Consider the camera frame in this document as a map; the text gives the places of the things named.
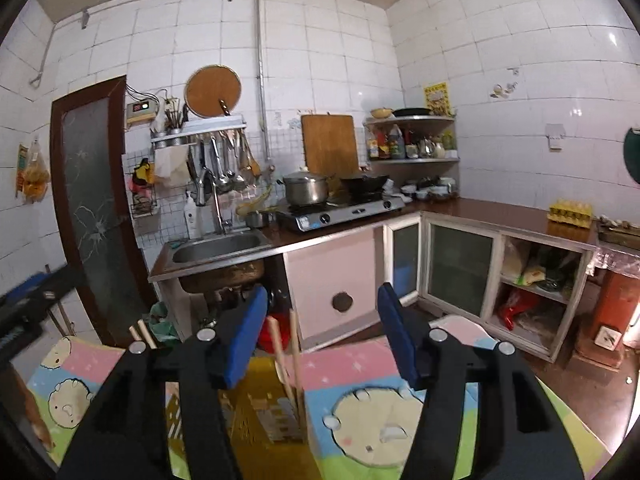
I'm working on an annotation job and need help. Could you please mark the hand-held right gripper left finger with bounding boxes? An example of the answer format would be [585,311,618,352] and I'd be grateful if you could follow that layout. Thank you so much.
[59,286,271,480]

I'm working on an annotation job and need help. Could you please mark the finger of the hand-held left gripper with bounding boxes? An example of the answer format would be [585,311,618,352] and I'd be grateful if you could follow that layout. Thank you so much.
[30,266,89,313]
[0,272,51,303]

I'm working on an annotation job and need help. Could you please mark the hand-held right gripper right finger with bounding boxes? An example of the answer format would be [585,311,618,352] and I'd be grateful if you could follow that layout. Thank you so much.
[376,282,586,480]

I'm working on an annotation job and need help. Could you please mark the group of wooden chopsticks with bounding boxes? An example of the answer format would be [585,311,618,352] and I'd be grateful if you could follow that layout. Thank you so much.
[129,309,307,431]

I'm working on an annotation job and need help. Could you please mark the yellow perforated utensil holder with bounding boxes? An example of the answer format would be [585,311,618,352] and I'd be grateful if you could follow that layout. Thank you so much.
[165,355,323,480]

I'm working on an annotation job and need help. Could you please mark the person's left forearm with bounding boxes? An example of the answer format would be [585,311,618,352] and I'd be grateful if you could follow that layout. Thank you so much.
[10,365,54,453]

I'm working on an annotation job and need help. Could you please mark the row of hanging metal utensils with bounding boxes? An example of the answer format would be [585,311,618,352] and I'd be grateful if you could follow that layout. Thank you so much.
[187,130,264,194]

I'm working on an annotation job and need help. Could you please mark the red plastic basin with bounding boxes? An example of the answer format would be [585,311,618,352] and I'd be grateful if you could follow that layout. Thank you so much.
[257,312,292,356]

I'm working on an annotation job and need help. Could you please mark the printed cartoon blanket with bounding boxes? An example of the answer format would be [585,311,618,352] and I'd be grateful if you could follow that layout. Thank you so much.
[25,317,616,480]

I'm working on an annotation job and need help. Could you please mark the green plastic bag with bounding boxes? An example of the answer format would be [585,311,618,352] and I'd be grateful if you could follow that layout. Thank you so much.
[149,300,182,347]

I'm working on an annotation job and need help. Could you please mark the steel sink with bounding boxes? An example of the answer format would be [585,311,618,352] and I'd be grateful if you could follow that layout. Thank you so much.
[167,230,274,293]

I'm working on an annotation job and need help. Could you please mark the kitchen counter cabinet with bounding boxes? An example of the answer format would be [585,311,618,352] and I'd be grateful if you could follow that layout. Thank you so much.
[149,197,599,364]

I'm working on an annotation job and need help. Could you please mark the brown frosted glass door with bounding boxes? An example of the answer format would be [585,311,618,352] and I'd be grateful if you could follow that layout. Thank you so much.
[50,76,151,347]

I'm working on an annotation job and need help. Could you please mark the hanging yellow snack bags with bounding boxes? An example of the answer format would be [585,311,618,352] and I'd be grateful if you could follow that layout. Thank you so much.
[14,137,52,206]

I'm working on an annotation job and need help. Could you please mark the small steel pot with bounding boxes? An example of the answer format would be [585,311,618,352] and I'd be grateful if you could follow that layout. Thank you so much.
[245,210,277,231]

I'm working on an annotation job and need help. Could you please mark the red plastic bag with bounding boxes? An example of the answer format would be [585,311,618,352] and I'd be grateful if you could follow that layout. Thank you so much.
[496,287,529,331]

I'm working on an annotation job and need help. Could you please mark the white soap bottle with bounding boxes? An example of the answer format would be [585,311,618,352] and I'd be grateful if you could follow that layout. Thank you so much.
[184,191,201,240]

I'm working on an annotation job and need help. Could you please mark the steel gas stove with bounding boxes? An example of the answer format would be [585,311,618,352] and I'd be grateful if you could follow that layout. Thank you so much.
[275,194,406,233]

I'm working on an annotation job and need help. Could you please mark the metal faucet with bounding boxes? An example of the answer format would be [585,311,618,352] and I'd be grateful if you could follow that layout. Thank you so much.
[196,169,234,235]

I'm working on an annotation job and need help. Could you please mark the hanging yellow red gloves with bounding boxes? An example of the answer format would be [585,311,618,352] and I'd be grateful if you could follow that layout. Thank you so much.
[129,157,157,196]

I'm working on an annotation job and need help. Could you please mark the cluster of small bowls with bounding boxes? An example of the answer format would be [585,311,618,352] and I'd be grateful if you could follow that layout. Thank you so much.
[400,176,459,201]

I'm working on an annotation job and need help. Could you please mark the black wok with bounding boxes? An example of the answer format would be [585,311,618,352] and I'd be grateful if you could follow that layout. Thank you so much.
[340,172,391,199]

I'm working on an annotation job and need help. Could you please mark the steel pot with lid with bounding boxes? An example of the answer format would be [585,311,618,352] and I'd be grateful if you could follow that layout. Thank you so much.
[277,170,334,206]

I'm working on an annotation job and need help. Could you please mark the hanging white cloth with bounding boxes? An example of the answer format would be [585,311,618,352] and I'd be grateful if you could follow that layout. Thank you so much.
[154,147,188,189]

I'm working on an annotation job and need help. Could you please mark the metal corner shelf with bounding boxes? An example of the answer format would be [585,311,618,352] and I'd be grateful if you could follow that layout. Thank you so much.
[363,115,461,164]

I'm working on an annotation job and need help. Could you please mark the row of condiment bottles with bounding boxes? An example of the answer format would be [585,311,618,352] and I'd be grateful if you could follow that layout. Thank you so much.
[367,125,458,160]

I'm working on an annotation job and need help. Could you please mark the rectangular wooden cutting board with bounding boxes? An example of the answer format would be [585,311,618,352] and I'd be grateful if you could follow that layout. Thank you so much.
[301,114,360,175]

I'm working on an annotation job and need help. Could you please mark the metal cutlery cup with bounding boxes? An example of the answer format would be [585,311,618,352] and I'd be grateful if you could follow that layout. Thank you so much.
[162,97,189,134]

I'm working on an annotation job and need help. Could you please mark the yellow egg carton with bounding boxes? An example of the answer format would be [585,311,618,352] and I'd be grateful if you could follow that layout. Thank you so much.
[546,199,596,224]

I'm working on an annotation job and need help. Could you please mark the orange metal cabinet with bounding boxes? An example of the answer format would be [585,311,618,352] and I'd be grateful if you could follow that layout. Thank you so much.
[575,255,640,372]

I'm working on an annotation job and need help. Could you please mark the round wooden board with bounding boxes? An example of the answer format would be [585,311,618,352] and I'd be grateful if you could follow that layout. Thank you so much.
[185,65,243,119]

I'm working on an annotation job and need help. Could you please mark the cluttered side table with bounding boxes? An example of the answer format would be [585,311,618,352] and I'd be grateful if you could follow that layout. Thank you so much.
[595,215,640,266]

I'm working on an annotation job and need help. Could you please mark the green round board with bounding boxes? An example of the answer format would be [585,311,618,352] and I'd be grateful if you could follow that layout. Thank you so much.
[623,127,640,185]

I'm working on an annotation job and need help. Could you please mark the small wire basket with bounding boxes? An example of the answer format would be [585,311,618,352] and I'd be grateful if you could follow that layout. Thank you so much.
[131,192,160,219]

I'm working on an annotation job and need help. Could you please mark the beige wall controller box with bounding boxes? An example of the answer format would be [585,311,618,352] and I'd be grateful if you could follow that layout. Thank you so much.
[125,100,159,128]

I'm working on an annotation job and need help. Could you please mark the white wall utensil rack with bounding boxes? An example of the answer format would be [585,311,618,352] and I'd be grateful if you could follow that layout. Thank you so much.
[150,115,249,149]

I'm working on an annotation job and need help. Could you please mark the yellow wall poster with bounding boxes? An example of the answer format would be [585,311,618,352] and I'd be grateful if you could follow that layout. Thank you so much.
[424,82,452,117]

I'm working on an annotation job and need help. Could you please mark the metal wall pipe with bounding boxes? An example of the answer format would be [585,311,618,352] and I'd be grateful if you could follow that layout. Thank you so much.
[29,0,274,171]

